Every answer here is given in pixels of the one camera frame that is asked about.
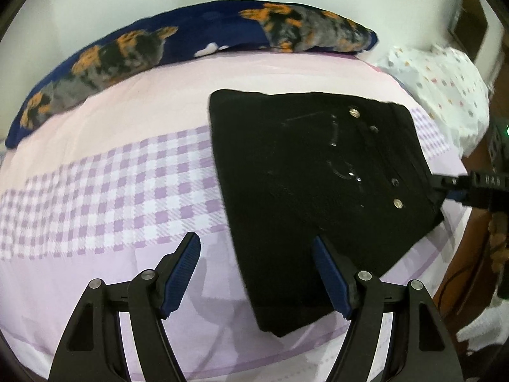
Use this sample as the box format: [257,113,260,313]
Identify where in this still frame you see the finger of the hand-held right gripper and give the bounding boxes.
[431,173,472,205]

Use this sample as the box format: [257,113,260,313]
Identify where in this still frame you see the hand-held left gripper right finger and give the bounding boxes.
[311,235,464,382]

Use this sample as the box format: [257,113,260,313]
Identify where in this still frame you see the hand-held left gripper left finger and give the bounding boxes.
[48,232,202,382]

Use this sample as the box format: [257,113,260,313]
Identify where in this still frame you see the black pants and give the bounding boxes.
[209,88,445,338]

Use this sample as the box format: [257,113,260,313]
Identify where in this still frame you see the person's right hand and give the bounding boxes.
[487,209,509,276]

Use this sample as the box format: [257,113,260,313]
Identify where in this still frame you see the pink purple checked bed sheet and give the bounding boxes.
[0,44,470,382]

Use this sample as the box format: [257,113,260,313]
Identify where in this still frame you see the white dotted pillow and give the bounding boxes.
[376,44,491,158]

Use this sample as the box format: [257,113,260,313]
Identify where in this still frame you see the white cloth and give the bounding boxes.
[455,304,509,357]

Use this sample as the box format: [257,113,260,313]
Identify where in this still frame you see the navy pillow with orange print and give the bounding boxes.
[5,0,378,150]

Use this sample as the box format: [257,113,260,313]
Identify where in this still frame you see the brown wooden wall frame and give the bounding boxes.
[449,0,491,62]

